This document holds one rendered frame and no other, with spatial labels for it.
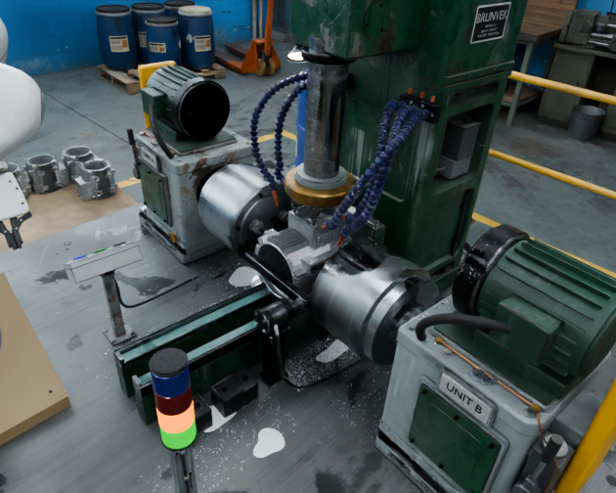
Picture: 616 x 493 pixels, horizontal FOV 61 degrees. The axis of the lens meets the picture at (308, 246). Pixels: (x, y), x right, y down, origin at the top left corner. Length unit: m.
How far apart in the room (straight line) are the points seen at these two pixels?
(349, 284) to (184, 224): 0.71
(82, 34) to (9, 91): 6.12
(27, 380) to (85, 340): 0.24
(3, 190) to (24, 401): 0.47
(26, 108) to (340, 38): 0.60
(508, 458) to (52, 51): 6.46
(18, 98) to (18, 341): 0.66
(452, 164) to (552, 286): 0.63
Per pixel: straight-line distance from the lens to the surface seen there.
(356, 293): 1.14
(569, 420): 1.04
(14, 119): 0.90
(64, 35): 6.93
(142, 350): 1.32
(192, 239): 1.73
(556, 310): 0.90
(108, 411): 1.38
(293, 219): 1.36
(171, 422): 0.93
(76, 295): 1.73
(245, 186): 1.46
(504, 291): 0.92
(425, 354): 1.00
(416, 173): 1.34
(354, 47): 1.13
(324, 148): 1.24
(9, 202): 1.35
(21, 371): 1.38
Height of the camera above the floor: 1.83
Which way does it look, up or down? 34 degrees down
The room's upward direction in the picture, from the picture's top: 3 degrees clockwise
